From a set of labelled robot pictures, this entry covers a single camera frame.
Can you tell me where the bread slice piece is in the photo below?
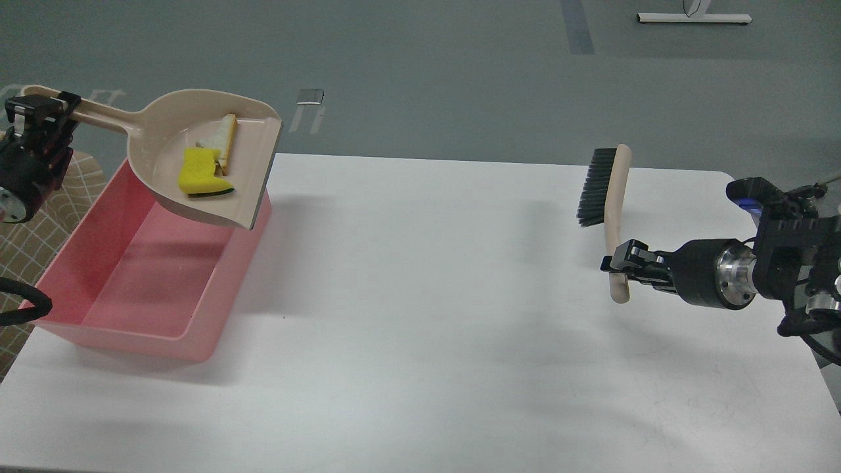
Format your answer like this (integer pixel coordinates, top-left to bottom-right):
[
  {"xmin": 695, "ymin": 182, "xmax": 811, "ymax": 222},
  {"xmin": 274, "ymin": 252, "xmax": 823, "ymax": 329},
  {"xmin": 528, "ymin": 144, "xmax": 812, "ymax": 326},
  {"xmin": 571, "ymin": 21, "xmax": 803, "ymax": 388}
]
[{"xmin": 195, "ymin": 114, "xmax": 238, "ymax": 176}]

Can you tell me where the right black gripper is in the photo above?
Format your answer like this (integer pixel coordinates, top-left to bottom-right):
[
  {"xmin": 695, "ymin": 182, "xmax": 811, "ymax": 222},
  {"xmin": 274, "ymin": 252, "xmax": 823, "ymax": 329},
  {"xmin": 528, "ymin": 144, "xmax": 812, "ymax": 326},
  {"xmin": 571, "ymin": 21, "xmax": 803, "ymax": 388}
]
[{"xmin": 600, "ymin": 239, "xmax": 756, "ymax": 309}]

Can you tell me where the yellow sponge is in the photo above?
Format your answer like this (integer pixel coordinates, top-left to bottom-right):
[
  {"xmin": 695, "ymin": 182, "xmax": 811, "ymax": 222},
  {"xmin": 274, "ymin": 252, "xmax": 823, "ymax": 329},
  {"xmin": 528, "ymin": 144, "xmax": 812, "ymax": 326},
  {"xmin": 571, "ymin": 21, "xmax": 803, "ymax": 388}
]
[{"xmin": 177, "ymin": 147, "xmax": 235, "ymax": 197}]

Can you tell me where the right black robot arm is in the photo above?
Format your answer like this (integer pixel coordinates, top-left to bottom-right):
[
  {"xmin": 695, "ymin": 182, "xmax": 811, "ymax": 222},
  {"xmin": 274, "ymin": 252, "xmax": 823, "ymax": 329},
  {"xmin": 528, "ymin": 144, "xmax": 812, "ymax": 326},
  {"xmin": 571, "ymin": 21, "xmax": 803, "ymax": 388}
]
[{"xmin": 601, "ymin": 177, "xmax": 839, "ymax": 365}]

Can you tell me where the pink plastic bin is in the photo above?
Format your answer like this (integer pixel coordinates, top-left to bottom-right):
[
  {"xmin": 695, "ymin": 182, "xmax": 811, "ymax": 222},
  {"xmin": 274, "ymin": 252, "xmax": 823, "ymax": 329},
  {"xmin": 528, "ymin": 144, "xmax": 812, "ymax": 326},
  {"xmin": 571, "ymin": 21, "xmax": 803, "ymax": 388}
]
[{"xmin": 35, "ymin": 164, "xmax": 271, "ymax": 362}]

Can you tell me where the beige plastic dustpan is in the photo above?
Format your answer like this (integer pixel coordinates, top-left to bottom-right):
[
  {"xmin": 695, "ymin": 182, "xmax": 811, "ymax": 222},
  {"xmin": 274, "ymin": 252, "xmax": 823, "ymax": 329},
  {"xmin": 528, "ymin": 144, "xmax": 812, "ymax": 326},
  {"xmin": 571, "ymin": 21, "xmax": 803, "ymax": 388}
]
[{"xmin": 24, "ymin": 85, "xmax": 283, "ymax": 231}]

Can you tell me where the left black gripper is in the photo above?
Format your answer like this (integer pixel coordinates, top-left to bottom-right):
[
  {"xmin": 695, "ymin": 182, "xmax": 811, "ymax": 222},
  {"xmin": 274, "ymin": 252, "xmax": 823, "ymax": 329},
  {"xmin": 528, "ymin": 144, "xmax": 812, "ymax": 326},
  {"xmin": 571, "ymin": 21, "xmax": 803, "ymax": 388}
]
[{"xmin": 1, "ymin": 92, "xmax": 81, "ymax": 224}]

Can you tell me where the white table base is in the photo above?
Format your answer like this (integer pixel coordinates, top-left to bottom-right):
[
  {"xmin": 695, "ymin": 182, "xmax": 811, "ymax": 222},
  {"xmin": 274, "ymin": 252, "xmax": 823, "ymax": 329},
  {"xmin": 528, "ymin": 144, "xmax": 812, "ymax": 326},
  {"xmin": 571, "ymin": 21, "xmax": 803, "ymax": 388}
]
[{"xmin": 636, "ymin": 1, "xmax": 753, "ymax": 25}]

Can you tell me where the brown checkered cloth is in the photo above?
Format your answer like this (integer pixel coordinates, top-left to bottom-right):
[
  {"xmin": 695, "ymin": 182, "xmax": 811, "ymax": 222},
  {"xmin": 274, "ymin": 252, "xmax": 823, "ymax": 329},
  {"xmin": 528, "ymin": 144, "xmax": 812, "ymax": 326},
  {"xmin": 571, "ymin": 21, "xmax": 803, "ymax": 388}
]
[{"xmin": 0, "ymin": 128, "xmax": 109, "ymax": 382}]

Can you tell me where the beige hand brush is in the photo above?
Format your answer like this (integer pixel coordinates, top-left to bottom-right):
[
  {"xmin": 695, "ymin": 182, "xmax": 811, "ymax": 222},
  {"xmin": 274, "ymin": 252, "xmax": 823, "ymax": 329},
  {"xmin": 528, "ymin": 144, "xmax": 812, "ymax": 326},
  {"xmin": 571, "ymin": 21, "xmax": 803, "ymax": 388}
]
[{"xmin": 576, "ymin": 144, "xmax": 633, "ymax": 304}]

